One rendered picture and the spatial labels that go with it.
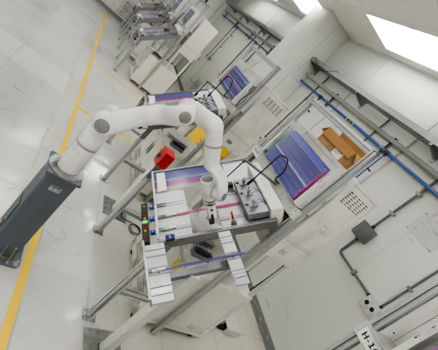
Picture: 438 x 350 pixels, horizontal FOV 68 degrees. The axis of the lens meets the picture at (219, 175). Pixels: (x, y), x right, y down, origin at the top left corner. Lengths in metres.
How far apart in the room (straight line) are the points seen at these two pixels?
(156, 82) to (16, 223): 4.72
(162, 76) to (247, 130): 3.35
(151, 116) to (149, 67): 4.69
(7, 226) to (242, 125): 2.13
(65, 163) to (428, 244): 2.77
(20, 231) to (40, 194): 0.30
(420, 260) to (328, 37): 3.33
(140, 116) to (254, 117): 1.78
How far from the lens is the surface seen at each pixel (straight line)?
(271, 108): 3.24
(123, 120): 1.62
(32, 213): 2.00
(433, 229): 3.25
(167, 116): 1.57
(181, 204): 2.10
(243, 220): 1.97
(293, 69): 5.16
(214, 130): 1.61
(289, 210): 1.96
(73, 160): 1.78
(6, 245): 2.20
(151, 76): 6.33
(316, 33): 5.16
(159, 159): 2.74
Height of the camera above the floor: 1.73
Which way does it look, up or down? 17 degrees down
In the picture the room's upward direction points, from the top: 47 degrees clockwise
